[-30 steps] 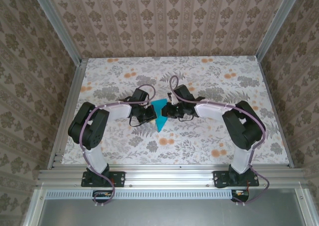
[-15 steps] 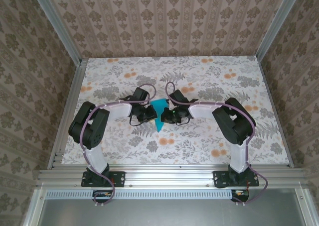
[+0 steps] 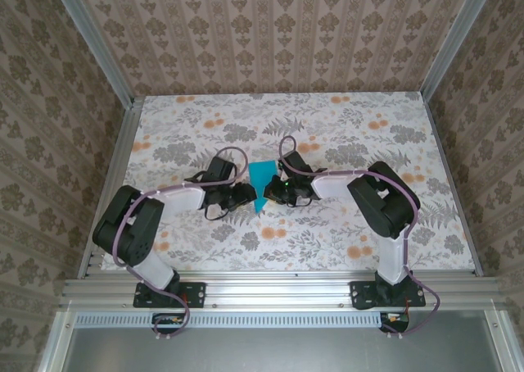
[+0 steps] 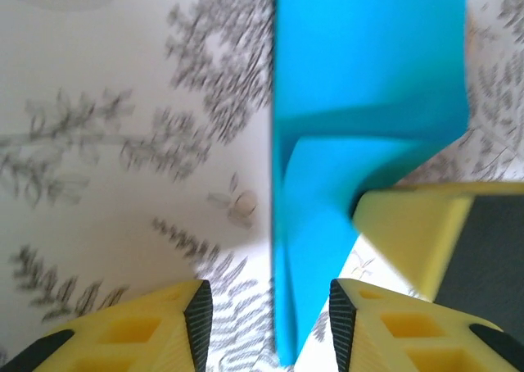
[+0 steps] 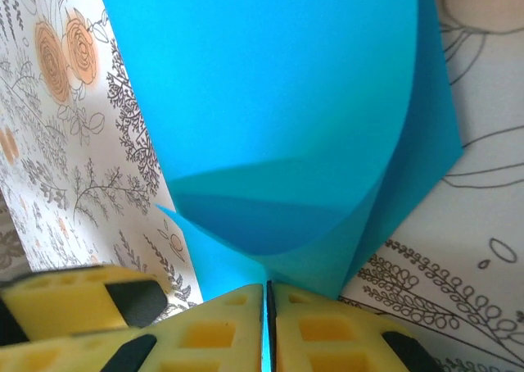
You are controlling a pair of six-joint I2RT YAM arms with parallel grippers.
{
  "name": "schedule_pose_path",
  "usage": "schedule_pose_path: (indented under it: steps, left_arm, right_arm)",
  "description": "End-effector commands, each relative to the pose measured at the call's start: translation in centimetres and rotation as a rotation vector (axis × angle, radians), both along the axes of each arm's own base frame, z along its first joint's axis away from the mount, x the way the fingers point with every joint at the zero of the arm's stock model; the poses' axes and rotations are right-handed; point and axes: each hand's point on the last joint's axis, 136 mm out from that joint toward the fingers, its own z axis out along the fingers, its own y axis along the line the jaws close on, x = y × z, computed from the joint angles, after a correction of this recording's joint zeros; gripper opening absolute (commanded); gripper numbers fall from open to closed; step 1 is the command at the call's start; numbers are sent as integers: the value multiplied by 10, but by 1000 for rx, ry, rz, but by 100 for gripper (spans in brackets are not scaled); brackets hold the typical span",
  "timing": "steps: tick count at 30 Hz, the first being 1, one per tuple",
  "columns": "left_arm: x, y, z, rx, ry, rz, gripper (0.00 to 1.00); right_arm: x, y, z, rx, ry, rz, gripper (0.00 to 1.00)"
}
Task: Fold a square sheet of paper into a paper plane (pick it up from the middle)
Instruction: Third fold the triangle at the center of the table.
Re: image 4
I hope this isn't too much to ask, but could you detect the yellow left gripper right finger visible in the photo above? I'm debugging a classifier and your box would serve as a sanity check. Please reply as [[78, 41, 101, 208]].
[[328, 277, 524, 372]]

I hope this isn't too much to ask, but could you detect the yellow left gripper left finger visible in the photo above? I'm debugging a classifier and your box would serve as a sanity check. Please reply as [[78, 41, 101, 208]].
[[0, 279, 215, 372]]

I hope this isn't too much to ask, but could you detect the blue square paper sheet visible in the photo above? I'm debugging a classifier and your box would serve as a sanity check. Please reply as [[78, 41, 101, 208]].
[[269, 0, 471, 368]]

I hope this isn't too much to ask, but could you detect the floral patterned table cover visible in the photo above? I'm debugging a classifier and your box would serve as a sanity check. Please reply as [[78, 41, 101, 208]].
[[0, 0, 524, 372]]

